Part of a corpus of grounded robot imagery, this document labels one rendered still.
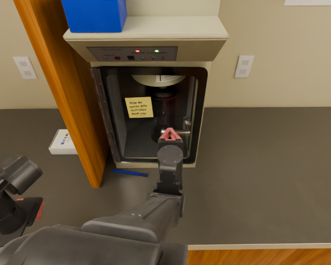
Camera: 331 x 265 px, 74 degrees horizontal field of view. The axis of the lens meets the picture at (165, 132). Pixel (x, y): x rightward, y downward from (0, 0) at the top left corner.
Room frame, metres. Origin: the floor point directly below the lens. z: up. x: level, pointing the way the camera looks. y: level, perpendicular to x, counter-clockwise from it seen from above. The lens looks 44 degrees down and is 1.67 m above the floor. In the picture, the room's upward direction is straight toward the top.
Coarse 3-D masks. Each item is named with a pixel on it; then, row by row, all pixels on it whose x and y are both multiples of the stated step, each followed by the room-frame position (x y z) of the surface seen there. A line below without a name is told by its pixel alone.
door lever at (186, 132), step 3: (186, 120) 0.53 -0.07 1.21; (183, 123) 0.53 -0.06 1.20; (186, 123) 0.52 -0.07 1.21; (189, 123) 0.53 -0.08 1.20; (186, 126) 0.51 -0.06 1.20; (162, 129) 0.49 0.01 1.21; (165, 129) 0.49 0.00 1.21; (174, 129) 0.49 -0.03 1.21; (177, 129) 0.49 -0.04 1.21; (180, 129) 0.49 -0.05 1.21; (183, 129) 0.49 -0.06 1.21; (186, 129) 0.49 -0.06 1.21; (189, 129) 0.49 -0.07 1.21; (162, 132) 0.48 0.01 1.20; (177, 132) 0.48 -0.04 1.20; (180, 132) 0.48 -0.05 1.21; (183, 132) 0.48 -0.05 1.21; (186, 132) 0.48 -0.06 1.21; (189, 132) 0.48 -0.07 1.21; (186, 135) 0.48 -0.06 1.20; (189, 135) 0.48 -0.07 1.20
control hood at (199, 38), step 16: (128, 16) 0.54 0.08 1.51; (144, 16) 0.54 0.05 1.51; (160, 16) 0.54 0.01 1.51; (176, 16) 0.54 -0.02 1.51; (192, 16) 0.54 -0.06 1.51; (208, 16) 0.54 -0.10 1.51; (128, 32) 0.45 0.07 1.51; (144, 32) 0.45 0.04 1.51; (160, 32) 0.45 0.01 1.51; (176, 32) 0.45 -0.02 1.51; (192, 32) 0.45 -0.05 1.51; (208, 32) 0.45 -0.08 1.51; (224, 32) 0.45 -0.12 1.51; (80, 48) 0.46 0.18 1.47; (192, 48) 0.47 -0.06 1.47; (208, 48) 0.47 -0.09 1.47
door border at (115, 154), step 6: (96, 72) 0.53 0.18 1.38; (96, 78) 0.53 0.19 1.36; (96, 84) 0.53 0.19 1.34; (102, 84) 0.53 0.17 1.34; (102, 90) 0.53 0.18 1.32; (102, 96) 0.53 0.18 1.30; (102, 102) 0.53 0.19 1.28; (102, 108) 0.53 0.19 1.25; (108, 108) 0.53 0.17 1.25; (102, 114) 0.53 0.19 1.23; (108, 114) 0.53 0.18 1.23; (108, 120) 0.53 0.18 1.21; (108, 126) 0.53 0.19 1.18; (108, 138) 0.53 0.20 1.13; (114, 138) 0.53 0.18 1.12; (114, 144) 0.53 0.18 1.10; (114, 150) 0.53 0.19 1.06; (114, 156) 0.53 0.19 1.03
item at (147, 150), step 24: (120, 72) 0.53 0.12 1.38; (144, 72) 0.53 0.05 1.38; (168, 72) 0.53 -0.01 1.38; (192, 72) 0.53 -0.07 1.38; (120, 96) 0.53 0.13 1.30; (144, 96) 0.53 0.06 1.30; (168, 96) 0.53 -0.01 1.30; (192, 96) 0.53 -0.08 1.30; (120, 120) 0.53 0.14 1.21; (144, 120) 0.53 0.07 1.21; (168, 120) 0.53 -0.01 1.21; (192, 120) 0.53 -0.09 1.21; (120, 144) 0.53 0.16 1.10; (144, 144) 0.53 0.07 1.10; (192, 144) 0.53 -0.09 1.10
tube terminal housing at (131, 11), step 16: (128, 0) 0.55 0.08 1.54; (144, 0) 0.55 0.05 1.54; (160, 0) 0.55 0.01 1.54; (176, 0) 0.55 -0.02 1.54; (192, 0) 0.55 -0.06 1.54; (208, 0) 0.55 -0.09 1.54; (96, 64) 0.55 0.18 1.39; (112, 64) 0.55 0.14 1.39; (128, 64) 0.55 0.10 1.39; (144, 64) 0.55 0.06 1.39; (160, 64) 0.55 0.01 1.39; (176, 64) 0.55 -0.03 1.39; (192, 64) 0.55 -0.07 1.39; (208, 64) 0.55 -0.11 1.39
